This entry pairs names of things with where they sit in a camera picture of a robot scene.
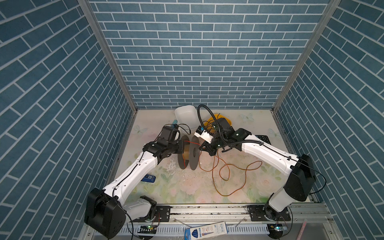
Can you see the white blue pen box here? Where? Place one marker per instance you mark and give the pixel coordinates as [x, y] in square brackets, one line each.
[206, 231]

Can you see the black desk calculator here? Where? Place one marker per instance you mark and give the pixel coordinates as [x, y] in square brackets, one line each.
[264, 138]

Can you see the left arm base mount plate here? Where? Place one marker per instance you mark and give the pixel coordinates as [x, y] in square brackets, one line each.
[156, 214]

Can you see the yellow plastic tub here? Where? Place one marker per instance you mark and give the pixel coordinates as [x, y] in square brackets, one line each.
[223, 121]

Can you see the metal frame corner post left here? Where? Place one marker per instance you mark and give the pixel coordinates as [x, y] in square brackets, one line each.
[92, 20]

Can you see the blue black utility knife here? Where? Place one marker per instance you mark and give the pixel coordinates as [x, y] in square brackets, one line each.
[148, 178]

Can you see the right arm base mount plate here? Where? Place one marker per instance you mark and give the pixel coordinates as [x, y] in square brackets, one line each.
[259, 213]

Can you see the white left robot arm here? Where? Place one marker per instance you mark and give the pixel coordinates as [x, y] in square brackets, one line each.
[104, 207]

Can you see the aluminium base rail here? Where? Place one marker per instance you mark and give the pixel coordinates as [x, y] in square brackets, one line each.
[320, 224]

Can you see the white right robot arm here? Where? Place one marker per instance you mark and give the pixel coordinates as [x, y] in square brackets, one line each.
[299, 170]

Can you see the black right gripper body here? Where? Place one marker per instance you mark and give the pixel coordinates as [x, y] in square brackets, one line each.
[217, 142]

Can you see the pink pencil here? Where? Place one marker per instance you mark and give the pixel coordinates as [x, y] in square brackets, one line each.
[300, 234]

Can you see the metal frame corner post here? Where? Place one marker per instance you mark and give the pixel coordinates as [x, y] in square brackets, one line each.
[318, 30]
[92, 20]

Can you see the white plastic tub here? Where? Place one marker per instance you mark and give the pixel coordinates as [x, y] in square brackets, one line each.
[187, 115]

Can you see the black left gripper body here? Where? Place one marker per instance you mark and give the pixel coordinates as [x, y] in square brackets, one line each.
[175, 147]

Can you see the metal frame corner post right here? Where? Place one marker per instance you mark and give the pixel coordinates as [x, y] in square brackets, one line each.
[318, 30]

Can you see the dark grey perforated spool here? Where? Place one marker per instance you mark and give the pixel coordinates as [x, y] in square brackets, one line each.
[191, 153]

